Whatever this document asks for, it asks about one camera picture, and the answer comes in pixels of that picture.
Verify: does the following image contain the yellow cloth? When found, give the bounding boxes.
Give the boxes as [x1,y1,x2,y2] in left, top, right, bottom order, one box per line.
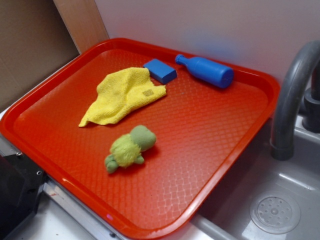
[78,67,167,128]

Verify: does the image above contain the red plastic tray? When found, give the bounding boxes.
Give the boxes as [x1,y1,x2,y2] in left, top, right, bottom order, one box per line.
[0,38,280,240]

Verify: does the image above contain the green plush turtle toy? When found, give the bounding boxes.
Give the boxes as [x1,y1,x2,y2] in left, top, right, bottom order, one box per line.
[104,125,157,174]

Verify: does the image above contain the blue rectangular block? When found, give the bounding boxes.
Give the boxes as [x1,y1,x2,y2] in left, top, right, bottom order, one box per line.
[143,59,177,85]

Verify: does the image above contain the blue plastic bottle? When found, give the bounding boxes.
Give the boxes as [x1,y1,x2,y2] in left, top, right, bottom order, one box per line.
[175,54,234,89]

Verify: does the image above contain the grey curved faucet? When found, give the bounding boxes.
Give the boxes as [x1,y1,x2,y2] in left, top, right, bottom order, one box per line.
[270,40,320,161]

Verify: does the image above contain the grey toy sink basin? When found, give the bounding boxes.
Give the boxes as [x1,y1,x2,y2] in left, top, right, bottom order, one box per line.
[192,122,320,240]

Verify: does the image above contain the round sink drain strainer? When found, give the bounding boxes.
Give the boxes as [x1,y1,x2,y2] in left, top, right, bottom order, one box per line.
[249,191,301,235]

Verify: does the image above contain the brown cardboard panel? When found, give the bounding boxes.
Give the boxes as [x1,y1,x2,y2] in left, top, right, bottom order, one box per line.
[0,0,79,111]

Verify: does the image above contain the black box bottom left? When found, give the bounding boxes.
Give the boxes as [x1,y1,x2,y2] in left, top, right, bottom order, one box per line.
[0,153,47,240]

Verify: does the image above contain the black faucet handle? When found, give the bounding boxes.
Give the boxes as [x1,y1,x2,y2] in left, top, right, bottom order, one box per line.
[302,63,320,133]

